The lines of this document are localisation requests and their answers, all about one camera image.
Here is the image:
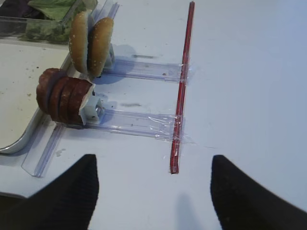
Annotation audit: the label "clear patty dispenser track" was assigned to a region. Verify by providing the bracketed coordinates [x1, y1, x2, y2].
[81, 93, 182, 141]

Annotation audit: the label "sesame top bun back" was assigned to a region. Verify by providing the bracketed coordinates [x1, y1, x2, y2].
[87, 17, 114, 81]

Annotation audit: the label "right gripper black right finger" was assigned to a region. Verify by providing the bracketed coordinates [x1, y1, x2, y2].
[210, 155, 307, 230]

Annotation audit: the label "clear plastic lettuce container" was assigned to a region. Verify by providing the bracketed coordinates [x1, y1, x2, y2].
[0, 0, 87, 44]

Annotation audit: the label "sesame bun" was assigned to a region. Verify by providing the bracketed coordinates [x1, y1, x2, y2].
[87, 17, 114, 81]
[69, 10, 94, 74]

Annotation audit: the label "front meat patty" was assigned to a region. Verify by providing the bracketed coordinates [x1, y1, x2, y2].
[36, 68, 65, 114]

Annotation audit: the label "clear inner rail right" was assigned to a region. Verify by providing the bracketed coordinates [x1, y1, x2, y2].
[22, 0, 119, 177]

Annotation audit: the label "green lettuce leaves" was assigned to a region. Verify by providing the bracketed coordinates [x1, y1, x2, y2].
[23, 0, 86, 44]

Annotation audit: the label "metal serving tray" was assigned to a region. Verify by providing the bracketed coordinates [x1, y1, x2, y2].
[0, 39, 68, 154]

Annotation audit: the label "sesame top bun front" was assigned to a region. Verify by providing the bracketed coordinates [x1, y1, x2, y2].
[69, 10, 94, 74]

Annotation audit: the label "stacked meat patties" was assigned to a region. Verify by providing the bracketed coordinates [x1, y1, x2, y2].
[48, 76, 93, 124]

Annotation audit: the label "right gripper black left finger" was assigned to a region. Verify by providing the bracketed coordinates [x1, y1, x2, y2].
[0, 154, 99, 230]

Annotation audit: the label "clear top bun dispenser track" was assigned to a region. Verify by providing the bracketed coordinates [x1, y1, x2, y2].
[95, 45, 189, 84]

